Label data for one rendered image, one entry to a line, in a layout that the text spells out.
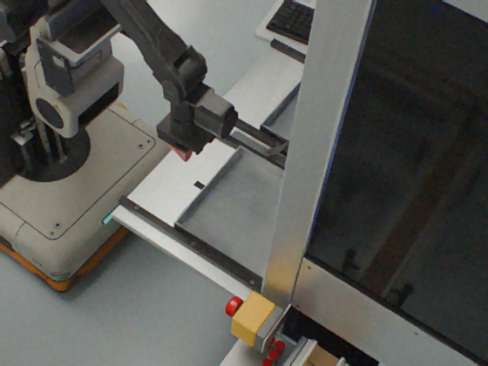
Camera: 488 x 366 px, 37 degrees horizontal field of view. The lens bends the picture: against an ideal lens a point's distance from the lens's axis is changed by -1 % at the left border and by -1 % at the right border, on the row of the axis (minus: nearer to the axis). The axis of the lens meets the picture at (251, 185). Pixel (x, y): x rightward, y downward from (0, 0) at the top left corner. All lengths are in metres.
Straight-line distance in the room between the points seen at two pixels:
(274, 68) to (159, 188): 0.48
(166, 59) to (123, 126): 1.33
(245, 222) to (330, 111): 0.74
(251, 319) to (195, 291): 1.17
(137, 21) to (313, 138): 0.40
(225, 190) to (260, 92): 0.32
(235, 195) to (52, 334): 1.04
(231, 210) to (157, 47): 0.53
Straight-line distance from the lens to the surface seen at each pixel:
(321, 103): 0.93
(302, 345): 1.46
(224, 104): 1.29
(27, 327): 2.53
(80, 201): 2.40
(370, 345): 1.35
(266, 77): 1.90
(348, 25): 0.83
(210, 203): 1.66
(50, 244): 2.33
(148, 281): 2.55
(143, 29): 1.24
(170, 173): 1.70
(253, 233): 1.62
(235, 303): 1.39
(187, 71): 1.26
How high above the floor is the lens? 2.28
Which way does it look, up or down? 56 degrees down
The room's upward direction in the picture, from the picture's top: 7 degrees clockwise
